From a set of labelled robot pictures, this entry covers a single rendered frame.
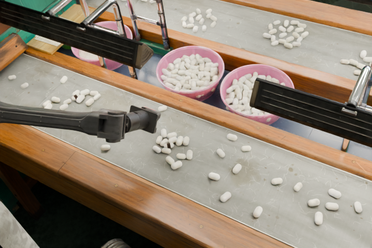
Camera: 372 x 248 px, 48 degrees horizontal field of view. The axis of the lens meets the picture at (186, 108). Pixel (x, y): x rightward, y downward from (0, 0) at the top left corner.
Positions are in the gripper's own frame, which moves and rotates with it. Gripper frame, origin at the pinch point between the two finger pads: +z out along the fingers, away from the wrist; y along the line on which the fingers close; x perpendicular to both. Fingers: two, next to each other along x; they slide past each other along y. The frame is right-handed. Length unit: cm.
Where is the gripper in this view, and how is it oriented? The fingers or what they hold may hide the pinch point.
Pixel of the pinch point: (156, 115)
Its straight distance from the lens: 140.8
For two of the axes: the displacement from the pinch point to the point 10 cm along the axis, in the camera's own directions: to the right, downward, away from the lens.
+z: 4.4, -1.0, 8.9
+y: -8.7, -2.9, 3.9
